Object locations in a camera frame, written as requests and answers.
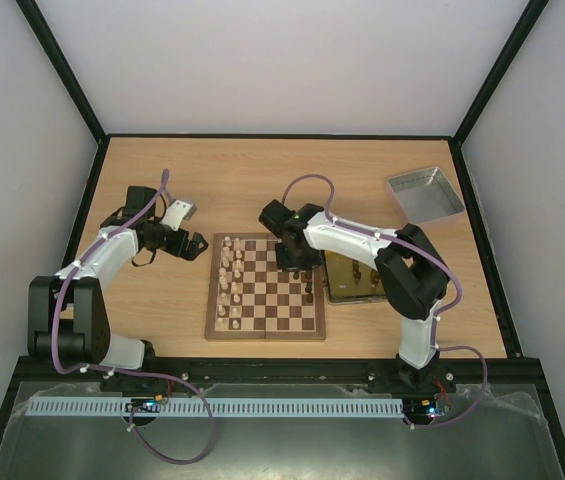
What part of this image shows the gold tin box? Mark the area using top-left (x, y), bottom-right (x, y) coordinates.
top-left (323, 251), bottom-right (386, 305)

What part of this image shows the wooden chess board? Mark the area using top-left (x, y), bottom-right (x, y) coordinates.
top-left (205, 233), bottom-right (326, 341)

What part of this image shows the silver tin lid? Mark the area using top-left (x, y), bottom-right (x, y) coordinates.
top-left (385, 166), bottom-right (466, 229)

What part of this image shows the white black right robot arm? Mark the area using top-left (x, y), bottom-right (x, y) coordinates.
top-left (259, 200), bottom-right (451, 392)

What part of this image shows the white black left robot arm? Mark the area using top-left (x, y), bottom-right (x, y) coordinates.
top-left (27, 186), bottom-right (208, 377)

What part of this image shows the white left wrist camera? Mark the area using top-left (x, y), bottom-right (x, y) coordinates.
top-left (160, 199), bottom-right (197, 231)

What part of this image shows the black aluminium frame rail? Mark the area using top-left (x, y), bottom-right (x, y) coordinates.
top-left (11, 357), bottom-right (543, 399)

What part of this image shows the white slotted cable duct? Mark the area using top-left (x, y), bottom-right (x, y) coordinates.
top-left (25, 397), bottom-right (404, 419)

